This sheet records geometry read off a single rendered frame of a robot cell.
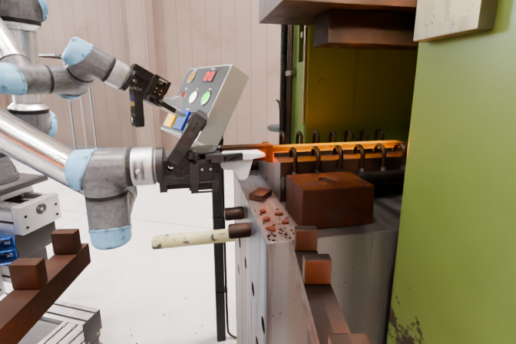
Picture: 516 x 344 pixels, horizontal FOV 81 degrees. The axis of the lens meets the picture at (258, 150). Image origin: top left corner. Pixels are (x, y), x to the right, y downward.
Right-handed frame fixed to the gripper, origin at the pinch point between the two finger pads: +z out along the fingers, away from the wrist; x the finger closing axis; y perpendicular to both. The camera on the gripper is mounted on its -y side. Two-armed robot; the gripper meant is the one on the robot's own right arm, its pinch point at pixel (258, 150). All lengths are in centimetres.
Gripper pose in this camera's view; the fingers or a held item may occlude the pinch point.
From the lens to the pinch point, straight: 62.2
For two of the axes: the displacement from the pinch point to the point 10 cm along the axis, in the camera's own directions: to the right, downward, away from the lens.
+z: 9.8, -0.4, 2.0
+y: 0.0, 9.8, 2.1
